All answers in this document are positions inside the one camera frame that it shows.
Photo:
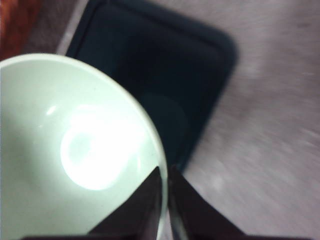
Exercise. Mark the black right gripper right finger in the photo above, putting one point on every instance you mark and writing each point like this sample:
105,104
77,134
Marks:
195,219

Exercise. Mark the light green ceramic bowl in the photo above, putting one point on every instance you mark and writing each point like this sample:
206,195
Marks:
73,145

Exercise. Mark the dark rectangular tray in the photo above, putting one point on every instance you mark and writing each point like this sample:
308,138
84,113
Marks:
179,66

